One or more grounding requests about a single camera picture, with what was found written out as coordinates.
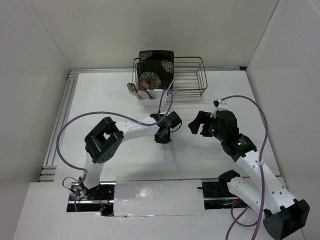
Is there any white plastic utensil caddy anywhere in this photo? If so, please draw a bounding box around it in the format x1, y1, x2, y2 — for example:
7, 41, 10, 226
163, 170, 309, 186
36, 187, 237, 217
137, 89, 167, 107

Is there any wire dish rack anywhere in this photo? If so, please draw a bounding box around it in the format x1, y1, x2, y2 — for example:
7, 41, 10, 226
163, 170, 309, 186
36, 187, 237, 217
132, 56, 208, 101

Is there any black floral plate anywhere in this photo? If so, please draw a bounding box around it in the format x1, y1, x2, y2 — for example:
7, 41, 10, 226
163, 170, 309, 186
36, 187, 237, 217
138, 50, 174, 62
137, 60, 174, 90

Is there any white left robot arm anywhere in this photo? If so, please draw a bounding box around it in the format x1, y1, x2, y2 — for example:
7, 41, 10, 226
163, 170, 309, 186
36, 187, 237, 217
79, 111, 182, 200

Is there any black floral plate front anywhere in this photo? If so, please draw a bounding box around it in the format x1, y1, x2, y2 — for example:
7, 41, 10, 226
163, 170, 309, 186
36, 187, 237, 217
137, 60, 174, 90

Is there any iridescent blue fork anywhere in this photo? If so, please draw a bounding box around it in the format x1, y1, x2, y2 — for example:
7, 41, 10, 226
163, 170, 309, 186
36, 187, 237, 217
143, 88, 154, 100

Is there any black floral plate rear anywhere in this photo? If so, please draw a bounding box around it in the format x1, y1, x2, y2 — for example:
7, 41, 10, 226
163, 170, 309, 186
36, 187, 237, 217
138, 50, 174, 62

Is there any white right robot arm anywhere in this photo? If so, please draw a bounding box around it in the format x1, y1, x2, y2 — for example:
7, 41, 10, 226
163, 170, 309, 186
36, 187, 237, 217
188, 110, 310, 240

